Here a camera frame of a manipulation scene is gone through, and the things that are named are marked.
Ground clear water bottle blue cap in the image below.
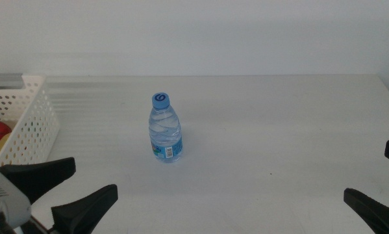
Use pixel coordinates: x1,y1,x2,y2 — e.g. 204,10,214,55
148,92,184,164

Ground white perforated plastic basket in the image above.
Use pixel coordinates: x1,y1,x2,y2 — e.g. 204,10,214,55
0,73,60,168

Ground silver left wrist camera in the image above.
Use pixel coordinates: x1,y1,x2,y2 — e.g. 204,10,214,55
0,161,32,229

